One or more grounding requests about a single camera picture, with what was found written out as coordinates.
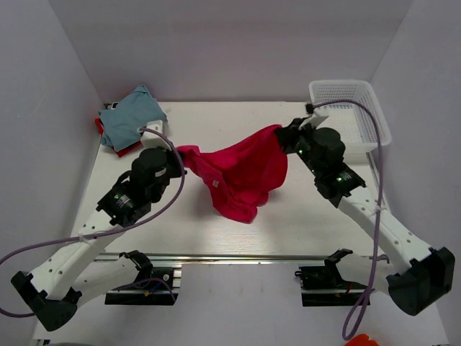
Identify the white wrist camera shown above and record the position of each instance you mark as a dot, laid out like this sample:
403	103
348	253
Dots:
149	135
319	115

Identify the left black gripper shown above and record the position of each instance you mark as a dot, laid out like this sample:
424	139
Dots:
178	171

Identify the white perforated plastic basket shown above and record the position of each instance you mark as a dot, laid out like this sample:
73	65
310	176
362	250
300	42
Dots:
353	124

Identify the magenta red t shirt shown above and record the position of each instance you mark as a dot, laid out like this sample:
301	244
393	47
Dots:
240	177

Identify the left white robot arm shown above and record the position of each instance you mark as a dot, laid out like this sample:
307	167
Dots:
57	288

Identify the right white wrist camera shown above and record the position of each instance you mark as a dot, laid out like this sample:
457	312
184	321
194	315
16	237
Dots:
319	115

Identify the orange object at bottom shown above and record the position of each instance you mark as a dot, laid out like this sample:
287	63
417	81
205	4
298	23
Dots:
362	340

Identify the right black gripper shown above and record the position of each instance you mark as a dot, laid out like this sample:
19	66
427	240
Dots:
287	135

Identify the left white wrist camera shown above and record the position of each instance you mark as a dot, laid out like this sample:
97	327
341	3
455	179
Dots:
149	135

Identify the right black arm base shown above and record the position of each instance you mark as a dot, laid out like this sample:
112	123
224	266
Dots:
319	290

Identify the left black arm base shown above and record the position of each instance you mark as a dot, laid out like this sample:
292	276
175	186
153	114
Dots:
161	290

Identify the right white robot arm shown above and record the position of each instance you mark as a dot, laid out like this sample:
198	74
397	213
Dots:
416	275

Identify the folded light blue t shirt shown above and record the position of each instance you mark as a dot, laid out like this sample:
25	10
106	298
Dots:
120	125

